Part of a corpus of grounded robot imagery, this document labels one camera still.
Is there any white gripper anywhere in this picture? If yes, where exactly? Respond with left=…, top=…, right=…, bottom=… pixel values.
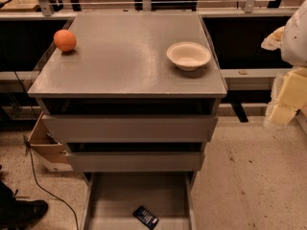
left=264, top=67, right=307, bottom=127

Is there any dark blue rxbar wrapper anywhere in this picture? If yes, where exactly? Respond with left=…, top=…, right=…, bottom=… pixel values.
left=132, top=206, right=159, bottom=230

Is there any grey middle drawer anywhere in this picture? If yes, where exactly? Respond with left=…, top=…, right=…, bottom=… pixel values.
left=66, top=152, right=204, bottom=173

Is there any grey drawer cabinet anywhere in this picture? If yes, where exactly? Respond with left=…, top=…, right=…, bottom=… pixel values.
left=27, top=11, right=228, bottom=230

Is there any grey top drawer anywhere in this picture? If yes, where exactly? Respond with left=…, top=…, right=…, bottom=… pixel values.
left=42, top=115, right=217, bottom=143

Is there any grey open bottom drawer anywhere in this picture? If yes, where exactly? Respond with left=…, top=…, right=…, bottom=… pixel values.
left=80, top=172, right=197, bottom=230

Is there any white paper bowl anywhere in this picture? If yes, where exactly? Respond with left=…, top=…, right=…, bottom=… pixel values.
left=166, top=42, right=211, bottom=71

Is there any orange fruit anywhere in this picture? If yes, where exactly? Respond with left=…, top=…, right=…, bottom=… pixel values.
left=54, top=30, right=77, bottom=52

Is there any brown cardboard box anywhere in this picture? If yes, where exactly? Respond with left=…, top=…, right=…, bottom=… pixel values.
left=29, top=113, right=72, bottom=173

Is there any black shoe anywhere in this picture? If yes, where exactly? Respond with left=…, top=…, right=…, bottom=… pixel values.
left=0, top=182, right=48, bottom=229

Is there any grey metal rail frame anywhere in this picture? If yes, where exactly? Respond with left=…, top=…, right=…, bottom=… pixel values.
left=1, top=0, right=303, bottom=121

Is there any black floor cable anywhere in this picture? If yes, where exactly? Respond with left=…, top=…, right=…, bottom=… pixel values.
left=22, top=135, right=80, bottom=230

